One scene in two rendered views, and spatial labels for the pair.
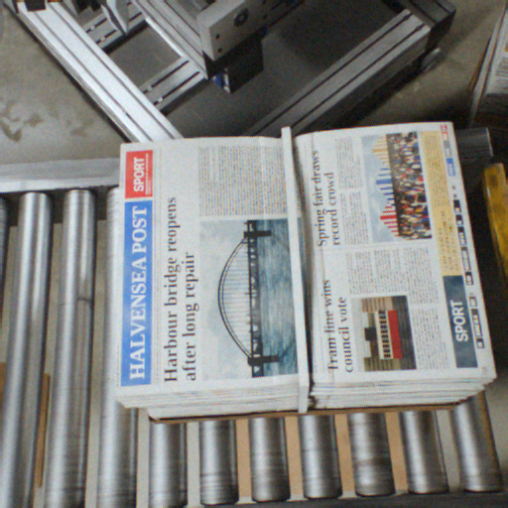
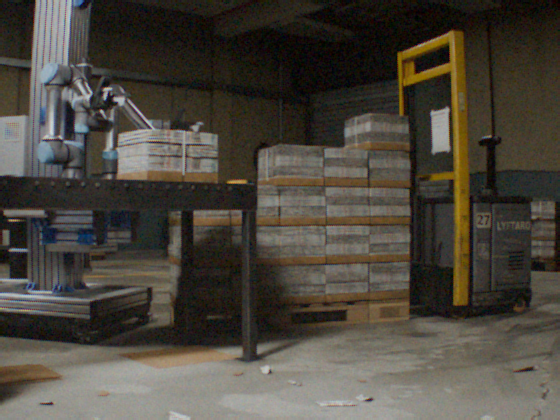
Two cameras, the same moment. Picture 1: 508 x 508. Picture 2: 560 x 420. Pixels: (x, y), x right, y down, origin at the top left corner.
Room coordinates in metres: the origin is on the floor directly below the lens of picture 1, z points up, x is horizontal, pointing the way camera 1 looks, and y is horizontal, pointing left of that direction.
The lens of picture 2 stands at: (-2.30, 1.88, 0.65)
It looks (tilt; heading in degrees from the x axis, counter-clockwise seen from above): 1 degrees up; 314
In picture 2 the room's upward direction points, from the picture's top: straight up
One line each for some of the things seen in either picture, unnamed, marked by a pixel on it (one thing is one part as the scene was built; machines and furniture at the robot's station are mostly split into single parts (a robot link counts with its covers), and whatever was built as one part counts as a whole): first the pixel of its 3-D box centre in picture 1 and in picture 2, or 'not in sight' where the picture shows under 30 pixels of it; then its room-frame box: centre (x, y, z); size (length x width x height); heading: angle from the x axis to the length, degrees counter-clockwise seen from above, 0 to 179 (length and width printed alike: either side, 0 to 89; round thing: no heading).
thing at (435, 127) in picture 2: not in sight; (434, 124); (0.14, -2.17, 1.28); 0.57 x 0.01 x 0.65; 153
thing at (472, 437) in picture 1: (449, 315); not in sight; (0.23, -0.25, 0.77); 0.47 x 0.05 x 0.05; 175
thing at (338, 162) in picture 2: not in sight; (334, 169); (0.47, -1.50, 0.95); 0.38 x 0.29 x 0.23; 152
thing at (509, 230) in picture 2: not in sight; (476, 252); (-0.02, -2.48, 0.40); 0.69 x 0.55 x 0.80; 153
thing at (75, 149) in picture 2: not in sight; (71, 154); (0.98, 0.07, 0.98); 0.13 x 0.12 x 0.14; 96
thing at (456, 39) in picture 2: not in sight; (459, 166); (-0.15, -2.00, 0.97); 0.09 x 0.09 x 1.75; 63
